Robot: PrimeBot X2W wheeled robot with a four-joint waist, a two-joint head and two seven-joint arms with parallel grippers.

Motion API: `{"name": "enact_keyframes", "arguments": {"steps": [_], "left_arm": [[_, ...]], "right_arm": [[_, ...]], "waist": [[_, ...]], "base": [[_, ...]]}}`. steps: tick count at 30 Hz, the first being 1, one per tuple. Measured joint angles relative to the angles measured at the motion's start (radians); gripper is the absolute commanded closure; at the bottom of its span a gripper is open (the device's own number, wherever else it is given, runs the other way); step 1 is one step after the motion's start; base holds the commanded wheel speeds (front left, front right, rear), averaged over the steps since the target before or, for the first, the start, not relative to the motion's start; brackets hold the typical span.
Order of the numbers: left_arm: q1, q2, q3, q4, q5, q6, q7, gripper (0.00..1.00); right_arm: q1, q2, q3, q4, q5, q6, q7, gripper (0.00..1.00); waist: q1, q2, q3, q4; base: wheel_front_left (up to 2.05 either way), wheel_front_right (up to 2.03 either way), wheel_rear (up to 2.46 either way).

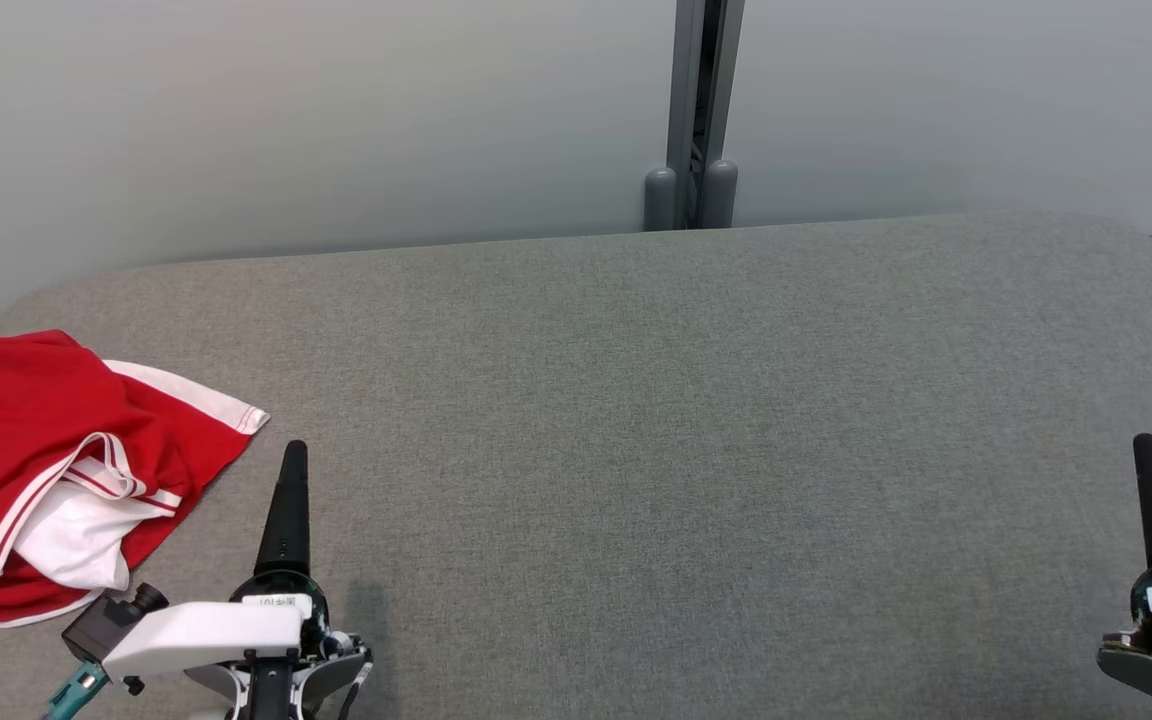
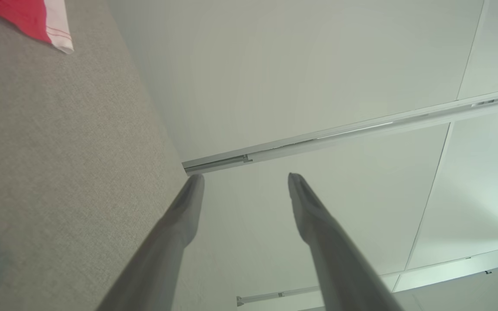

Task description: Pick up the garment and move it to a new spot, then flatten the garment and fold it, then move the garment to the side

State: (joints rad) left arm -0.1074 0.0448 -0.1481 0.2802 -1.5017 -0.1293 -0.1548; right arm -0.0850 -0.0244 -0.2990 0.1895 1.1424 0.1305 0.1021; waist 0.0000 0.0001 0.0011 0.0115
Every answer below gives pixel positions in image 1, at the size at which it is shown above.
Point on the grey metal partition post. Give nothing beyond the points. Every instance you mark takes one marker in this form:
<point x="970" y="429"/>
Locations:
<point x="698" y="100"/>

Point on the teal left camera connector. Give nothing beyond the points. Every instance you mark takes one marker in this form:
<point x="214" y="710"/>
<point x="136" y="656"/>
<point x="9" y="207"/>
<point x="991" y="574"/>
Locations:
<point x="76" y="690"/>

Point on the red Bulls shorts white stripe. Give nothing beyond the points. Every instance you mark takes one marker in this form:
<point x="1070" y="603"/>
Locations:
<point x="6" y="390"/>

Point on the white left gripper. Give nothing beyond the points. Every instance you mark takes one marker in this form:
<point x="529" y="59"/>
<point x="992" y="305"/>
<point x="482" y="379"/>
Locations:
<point x="206" y="630"/>

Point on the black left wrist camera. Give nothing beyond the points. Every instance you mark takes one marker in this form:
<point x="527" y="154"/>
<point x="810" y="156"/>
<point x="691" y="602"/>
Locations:
<point x="106" y="622"/>

